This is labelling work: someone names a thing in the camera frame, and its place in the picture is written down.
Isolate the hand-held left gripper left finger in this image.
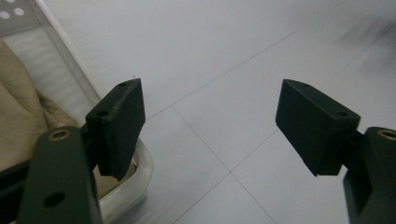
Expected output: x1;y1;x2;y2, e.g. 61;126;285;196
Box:
81;77;147;182

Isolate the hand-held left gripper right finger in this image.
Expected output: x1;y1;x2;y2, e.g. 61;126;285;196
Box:
275;78;366;177

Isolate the tan cloth garment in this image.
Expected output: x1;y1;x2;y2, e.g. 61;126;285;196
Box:
0;38;138;200

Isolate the white perforated plastic basket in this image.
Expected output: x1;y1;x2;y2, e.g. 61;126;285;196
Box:
0;0;154;224

